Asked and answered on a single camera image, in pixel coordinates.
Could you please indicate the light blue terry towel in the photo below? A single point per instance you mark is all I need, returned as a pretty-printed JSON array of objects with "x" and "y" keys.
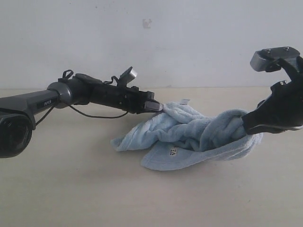
[{"x": 180, "y": 136}]

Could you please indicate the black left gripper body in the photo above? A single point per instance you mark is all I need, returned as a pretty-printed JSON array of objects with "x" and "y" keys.
[{"x": 129, "y": 99}]

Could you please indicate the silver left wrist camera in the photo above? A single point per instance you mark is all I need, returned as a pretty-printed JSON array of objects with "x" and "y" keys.
[{"x": 127, "y": 76}]

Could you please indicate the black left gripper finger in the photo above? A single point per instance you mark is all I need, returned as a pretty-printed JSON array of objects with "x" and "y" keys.
[{"x": 153, "y": 106}]

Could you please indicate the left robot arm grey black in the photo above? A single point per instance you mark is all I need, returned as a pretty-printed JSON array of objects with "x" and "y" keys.
[{"x": 17, "y": 113}]

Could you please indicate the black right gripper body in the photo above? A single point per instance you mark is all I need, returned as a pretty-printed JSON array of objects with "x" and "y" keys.
[{"x": 283, "y": 111}]

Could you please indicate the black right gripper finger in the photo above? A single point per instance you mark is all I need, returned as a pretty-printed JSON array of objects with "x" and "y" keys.
[{"x": 255, "y": 122}]

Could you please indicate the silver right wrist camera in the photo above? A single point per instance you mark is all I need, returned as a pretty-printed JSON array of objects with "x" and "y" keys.
[{"x": 267, "y": 59}]

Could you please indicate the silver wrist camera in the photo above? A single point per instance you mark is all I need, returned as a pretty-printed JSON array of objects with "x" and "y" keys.
[
  {"x": 127, "y": 76},
  {"x": 267, "y": 59}
]

